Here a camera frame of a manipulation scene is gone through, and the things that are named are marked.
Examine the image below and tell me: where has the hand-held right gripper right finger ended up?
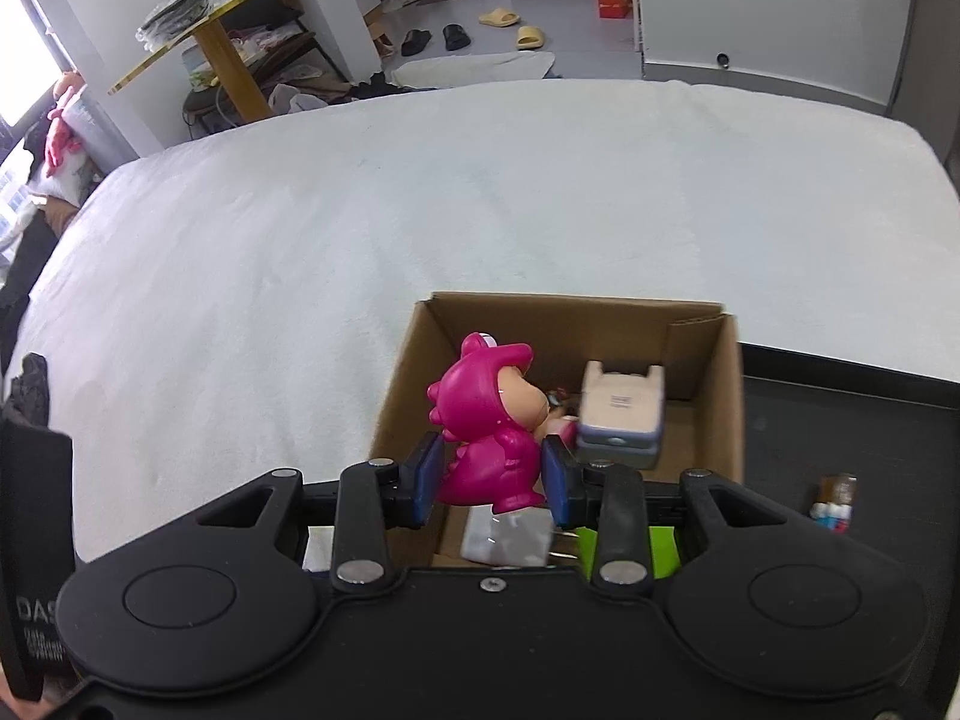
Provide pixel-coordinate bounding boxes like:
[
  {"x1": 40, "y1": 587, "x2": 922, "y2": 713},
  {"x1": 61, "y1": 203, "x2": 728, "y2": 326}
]
[{"x1": 541, "y1": 438, "x2": 790, "y2": 593}]

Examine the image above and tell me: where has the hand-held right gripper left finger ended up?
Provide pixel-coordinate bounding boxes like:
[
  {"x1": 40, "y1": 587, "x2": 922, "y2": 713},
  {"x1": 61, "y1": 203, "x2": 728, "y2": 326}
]
[{"x1": 195, "y1": 430, "x2": 449, "y2": 593}]

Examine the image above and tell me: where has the small white box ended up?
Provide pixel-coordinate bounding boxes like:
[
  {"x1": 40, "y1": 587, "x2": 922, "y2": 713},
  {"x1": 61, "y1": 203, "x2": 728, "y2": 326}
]
[{"x1": 460, "y1": 506, "x2": 555, "y2": 570}]

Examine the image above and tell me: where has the pink dinosaur figurine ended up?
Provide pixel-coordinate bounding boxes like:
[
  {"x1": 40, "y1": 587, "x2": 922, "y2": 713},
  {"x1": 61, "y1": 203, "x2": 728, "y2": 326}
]
[{"x1": 427, "y1": 331, "x2": 549, "y2": 518}]

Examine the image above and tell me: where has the blue white toy box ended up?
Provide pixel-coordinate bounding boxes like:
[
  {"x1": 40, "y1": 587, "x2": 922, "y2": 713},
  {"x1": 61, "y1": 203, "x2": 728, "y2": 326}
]
[{"x1": 575, "y1": 360, "x2": 668, "y2": 474}]

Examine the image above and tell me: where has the green toy cube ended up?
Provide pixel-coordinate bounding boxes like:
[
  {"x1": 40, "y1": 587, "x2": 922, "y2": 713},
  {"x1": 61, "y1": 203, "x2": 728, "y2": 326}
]
[{"x1": 575, "y1": 525, "x2": 680, "y2": 583}]

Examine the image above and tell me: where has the brown cardboard box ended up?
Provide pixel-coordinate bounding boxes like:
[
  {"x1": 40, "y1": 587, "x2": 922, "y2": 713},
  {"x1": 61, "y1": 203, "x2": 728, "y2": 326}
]
[{"x1": 367, "y1": 290, "x2": 746, "y2": 572}]

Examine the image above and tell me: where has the small blue red figurine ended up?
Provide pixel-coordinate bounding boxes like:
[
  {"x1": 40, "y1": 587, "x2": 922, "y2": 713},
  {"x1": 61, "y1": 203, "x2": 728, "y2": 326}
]
[{"x1": 809, "y1": 502, "x2": 853, "y2": 534}]

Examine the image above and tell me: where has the black tray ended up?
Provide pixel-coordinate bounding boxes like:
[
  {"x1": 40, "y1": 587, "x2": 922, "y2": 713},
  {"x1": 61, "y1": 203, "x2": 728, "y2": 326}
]
[{"x1": 300, "y1": 341, "x2": 960, "y2": 580}]

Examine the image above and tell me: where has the dark cloth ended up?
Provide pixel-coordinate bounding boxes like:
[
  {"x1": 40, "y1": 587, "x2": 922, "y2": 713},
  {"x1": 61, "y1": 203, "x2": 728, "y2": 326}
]
[{"x1": 3, "y1": 352, "x2": 50, "y2": 430}]

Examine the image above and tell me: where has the white floor mat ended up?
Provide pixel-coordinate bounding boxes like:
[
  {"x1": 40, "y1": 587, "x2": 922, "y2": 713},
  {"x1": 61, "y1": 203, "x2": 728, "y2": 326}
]
[{"x1": 385, "y1": 50, "x2": 558, "y2": 89}]

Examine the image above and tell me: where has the wooden table with yellow edge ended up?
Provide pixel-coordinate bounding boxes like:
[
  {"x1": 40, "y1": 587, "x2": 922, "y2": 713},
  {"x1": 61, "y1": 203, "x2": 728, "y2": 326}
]
[{"x1": 106, "y1": 0, "x2": 354, "y2": 125}]

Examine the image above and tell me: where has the stack of plates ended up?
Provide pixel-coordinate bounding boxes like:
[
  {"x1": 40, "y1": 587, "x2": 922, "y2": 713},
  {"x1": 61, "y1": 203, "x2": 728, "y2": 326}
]
[{"x1": 134, "y1": 0, "x2": 215, "y2": 54}]

